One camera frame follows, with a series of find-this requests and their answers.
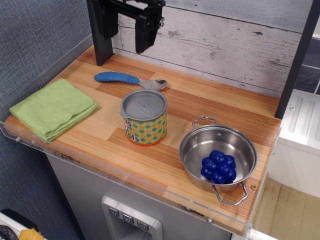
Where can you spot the black right frame post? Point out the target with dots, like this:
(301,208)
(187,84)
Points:
(302,48)

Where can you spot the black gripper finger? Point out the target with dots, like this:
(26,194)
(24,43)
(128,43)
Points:
(106,16)
(146,29)

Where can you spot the green folded rag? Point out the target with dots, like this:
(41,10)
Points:
(53,109)

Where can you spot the blue toy grape cluster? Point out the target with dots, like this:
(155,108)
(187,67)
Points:
(219,168)

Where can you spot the black left frame post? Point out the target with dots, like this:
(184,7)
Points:
(102,47)

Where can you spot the patterned can with grey lid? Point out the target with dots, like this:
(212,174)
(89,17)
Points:
(144,113)

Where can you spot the black and yellow object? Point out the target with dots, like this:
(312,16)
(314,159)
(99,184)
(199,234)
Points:
(14,226)

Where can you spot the white toy sink unit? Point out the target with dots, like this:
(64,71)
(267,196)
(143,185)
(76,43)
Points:
(295,161)

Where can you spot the black frame post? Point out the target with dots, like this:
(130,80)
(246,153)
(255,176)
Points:
(102,47)
(302,48)

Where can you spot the grey toy fridge cabinet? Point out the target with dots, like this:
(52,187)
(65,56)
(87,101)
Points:
(120,200)

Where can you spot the silver pan with handles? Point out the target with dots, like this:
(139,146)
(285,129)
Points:
(199,143)

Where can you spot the blue handled metal spoon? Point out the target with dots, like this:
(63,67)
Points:
(110,76)

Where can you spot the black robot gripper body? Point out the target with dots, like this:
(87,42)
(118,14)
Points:
(147,8)

